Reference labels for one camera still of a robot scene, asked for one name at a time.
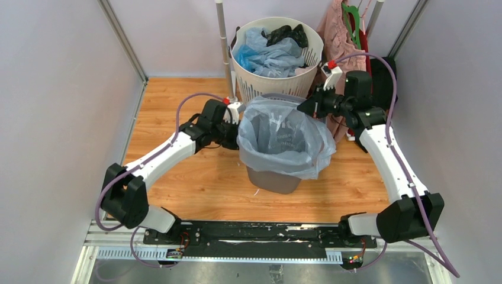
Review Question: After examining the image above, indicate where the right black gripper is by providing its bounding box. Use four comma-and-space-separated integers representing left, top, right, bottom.
297, 83, 352, 120

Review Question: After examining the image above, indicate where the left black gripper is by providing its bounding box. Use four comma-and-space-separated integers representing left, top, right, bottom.
211, 118, 248, 150

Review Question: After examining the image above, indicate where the light blue plastic bag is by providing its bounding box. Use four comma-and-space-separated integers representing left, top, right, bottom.
236, 96, 336, 179

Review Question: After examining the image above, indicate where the white slotted laundry basket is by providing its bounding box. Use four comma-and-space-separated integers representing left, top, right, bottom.
231, 17, 324, 102

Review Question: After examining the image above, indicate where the grey mesh trash bin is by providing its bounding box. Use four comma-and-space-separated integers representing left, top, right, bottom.
246, 93, 305, 195

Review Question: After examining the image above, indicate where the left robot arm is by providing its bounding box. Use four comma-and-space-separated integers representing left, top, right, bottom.
95, 99, 245, 244

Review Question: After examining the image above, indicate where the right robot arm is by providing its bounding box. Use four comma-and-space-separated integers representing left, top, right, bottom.
297, 67, 445, 247

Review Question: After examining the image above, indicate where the silver clothes rack pole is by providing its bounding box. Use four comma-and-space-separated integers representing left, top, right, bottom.
214, 0, 237, 104

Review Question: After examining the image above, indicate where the white rack base foot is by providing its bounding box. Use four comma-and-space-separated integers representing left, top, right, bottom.
226, 70, 239, 103

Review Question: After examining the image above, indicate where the pink plastic bag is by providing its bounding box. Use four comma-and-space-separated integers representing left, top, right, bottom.
295, 66, 316, 76

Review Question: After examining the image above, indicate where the crumpled pale blue bag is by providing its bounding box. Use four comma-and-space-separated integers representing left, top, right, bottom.
244, 27, 305, 79

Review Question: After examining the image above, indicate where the black plastic bag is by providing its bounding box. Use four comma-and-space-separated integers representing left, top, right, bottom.
261, 24, 308, 49

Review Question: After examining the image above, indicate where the pink hanging garment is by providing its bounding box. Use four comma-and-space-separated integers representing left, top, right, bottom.
316, 0, 366, 143

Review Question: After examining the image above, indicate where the black garment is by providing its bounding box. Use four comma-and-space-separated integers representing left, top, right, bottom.
370, 58, 393, 112

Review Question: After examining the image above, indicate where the bright blue plastic bag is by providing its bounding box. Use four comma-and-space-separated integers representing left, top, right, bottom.
234, 44, 258, 73

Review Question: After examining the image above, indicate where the green clothes hanger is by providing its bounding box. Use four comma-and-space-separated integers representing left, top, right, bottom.
341, 2, 362, 50

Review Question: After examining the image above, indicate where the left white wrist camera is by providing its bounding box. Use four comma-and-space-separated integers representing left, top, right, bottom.
223, 98, 246, 125

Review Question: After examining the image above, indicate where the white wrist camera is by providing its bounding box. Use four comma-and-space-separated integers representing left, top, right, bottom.
223, 98, 246, 125
320, 60, 343, 91

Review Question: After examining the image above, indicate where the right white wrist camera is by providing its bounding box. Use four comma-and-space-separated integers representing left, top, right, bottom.
320, 60, 343, 91

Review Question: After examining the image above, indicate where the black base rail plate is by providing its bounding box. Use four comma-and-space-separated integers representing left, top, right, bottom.
143, 220, 377, 262

